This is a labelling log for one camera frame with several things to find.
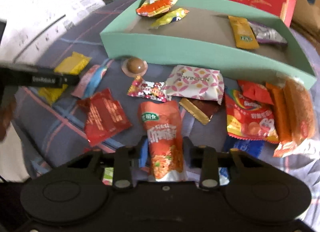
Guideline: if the orange clear-wrapped cake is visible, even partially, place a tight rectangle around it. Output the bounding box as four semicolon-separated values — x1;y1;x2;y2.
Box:
273;77;316;157

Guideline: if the red small snack packet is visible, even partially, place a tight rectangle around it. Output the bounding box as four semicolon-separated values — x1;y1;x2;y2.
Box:
237;80;273;105

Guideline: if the yellow-green candy wrapper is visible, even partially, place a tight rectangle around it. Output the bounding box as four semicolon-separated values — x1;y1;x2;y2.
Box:
150;8;189;29

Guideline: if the yellow embossed snack packet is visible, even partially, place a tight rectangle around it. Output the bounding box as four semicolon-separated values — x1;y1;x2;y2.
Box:
37;51;92;107

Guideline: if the orange red sausage snack pouch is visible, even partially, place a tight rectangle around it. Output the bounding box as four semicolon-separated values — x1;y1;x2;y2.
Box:
139;101;185;182

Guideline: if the red Skittles candy bag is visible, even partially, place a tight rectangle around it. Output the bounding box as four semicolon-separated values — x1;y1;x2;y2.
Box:
225;89;279;144

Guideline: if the person's left hand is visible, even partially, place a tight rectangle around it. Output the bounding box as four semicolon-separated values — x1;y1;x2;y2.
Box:
0;95;16;142

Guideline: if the cardboard box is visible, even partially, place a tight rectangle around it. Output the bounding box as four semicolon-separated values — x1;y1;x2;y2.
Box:
292;0;319;37

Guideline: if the blue snack bar wrapper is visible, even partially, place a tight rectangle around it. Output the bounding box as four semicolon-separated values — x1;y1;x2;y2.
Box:
219;136;265;185

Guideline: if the brown gold chocolate packet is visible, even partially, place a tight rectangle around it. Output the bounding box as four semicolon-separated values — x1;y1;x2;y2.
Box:
180;98;221;125

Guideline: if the white printed instruction sheet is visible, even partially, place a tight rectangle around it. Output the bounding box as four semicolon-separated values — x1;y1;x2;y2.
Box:
1;0;104;64

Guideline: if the red foil sachet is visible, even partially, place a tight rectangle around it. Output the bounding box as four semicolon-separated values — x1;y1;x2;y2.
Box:
77;89;132;146

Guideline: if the silver purple snack packet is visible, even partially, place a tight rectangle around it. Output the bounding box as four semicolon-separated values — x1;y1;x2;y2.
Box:
248;21;287;45

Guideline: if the yellow green-logo snack bar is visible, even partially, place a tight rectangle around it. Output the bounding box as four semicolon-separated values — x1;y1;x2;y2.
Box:
228;16;259;50

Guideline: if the white pink Winsun packet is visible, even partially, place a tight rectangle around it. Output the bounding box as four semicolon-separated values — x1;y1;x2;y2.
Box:
163;65;225;105

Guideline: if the pink white candy packet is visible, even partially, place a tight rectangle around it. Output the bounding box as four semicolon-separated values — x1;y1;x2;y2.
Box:
127;76;172;103

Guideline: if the chocolate pudding cup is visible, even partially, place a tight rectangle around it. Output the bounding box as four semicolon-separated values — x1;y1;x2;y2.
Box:
121;57;148;78

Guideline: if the green cardboard box tray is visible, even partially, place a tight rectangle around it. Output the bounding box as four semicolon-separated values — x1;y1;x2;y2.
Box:
100;0;317;89

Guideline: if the blue plaid quilt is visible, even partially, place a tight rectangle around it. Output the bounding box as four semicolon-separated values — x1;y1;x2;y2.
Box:
13;0;320;227

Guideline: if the orange white noodle snack bag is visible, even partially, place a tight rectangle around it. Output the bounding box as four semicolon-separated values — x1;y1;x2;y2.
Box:
136;0;178;18

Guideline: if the orange wafer packet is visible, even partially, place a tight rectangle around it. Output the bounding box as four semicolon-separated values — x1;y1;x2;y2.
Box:
265;83;292;144

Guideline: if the pink blue candy wrapper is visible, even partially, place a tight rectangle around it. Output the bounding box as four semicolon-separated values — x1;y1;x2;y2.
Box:
71;65;108;99

